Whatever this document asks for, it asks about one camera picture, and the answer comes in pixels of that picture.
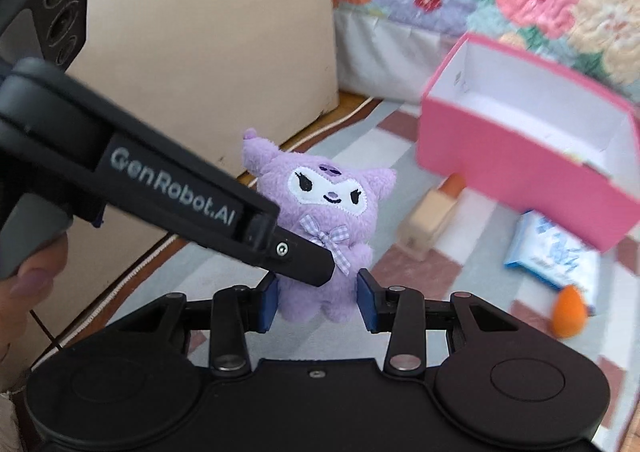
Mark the purple plush toy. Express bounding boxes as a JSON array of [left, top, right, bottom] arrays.
[[242, 129, 396, 323]]

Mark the beige bottle orange cap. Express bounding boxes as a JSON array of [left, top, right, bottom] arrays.
[[396, 173, 466, 261]]

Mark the person's left hand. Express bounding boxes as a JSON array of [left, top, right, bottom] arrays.
[[0, 234, 68, 391]]

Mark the blue white tissue pack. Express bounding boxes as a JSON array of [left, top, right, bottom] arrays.
[[503, 210, 601, 315]]

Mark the orange makeup sponge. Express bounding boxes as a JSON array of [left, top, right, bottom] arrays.
[[550, 285, 588, 338]]

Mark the beige wooden cabinet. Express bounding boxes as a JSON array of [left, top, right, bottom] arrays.
[[70, 0, 337, 175]]

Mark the pink cardboard box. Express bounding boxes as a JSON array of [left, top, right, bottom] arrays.
[[416, 34, 639, 251]]

